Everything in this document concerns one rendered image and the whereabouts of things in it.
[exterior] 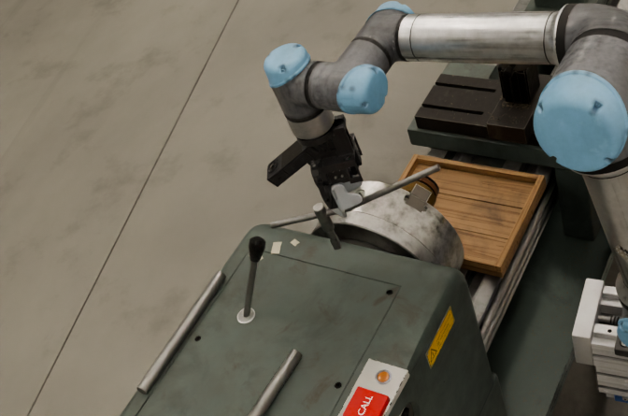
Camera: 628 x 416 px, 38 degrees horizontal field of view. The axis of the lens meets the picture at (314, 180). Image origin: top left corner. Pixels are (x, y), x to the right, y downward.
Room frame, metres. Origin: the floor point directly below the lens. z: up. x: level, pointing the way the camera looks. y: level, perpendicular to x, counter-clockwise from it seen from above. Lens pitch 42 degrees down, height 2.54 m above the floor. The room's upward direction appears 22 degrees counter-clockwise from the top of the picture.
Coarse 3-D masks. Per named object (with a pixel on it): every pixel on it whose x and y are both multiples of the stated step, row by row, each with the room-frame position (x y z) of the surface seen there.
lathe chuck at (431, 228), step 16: (352, 192) 1.39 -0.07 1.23; (368, 192) 1.37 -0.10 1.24; (400, 192) 1.34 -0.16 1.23; (368, 208) 1.32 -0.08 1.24; (384, 208) 1.31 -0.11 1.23; (400, 208) 1.30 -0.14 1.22; (432, 208) 1.30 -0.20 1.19; (400, 224) 1.27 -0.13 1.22; (416, 224) 1.27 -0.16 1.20; (432, 224) 1.27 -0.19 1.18; (448, 224) 1.28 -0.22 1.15; (432, 240) 1.24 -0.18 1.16; (448, 240) 1.25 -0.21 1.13; (448, 256) 1.23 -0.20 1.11
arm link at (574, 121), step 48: (576, 48) 0.89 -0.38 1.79; (624, 48) 0.86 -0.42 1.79; (576, 96) 0.80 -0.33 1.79; (624, 96) 0.79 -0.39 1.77; (576, 144) 0.79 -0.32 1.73; (624, 144) 0.76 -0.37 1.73; (624, 192) 0.78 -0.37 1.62; (624, 240) 0.78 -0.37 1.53; (624, 288) 0.79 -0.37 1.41; (624, 336) 0.76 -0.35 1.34
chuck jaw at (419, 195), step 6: (420, 186) 1.36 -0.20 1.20; (414, 192) 1.35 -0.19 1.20; (420, 192) 1.35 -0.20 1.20; (426, 192) 1.35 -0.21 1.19; (408, 198) 1.33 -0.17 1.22; (414, 198) 1.33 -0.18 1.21; (420, 198) 1.34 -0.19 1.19; (426, 198) 1.34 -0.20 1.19; (408, 204) 1.31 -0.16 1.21; (414, 204) 1.31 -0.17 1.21; (420, 204) 1.31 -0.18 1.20; (420, 210) 1.30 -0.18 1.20
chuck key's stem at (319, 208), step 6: (318, 204) 1.21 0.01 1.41; (318, 210) 1.19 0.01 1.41; (324, 210) 1.20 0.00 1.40; (318, 216) 1.20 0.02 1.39; (324, 216) 1.19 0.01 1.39; (324, 222) 1.19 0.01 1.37; (330, 222) 1.20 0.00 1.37; (324, 228) 1.19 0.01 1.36; (330, 228) 1.19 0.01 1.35; (330, 234) 1.20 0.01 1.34; (330, 240) 1.20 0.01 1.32; (336, 240) 1.19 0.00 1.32; (336, 246) 1.19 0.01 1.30
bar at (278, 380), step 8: (296, 352) 1.02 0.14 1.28; (288, 360) 1.01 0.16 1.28; (296, 360) 1.01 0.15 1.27; (280, 368) 1.00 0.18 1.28; (288, 368) 0.99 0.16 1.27; (280, 376) 0.98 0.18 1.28; (288, 376) 0.98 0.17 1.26; (272, 384) 0.97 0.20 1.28; (280, 384) 0.97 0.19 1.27; (264, 392) 0.96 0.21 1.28; (272, 392) 0.96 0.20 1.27; (264, 400) 0.95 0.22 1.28; (272, 400) 0.95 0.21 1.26; (256, 408) 0.94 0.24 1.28; (264, 408) 0.94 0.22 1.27
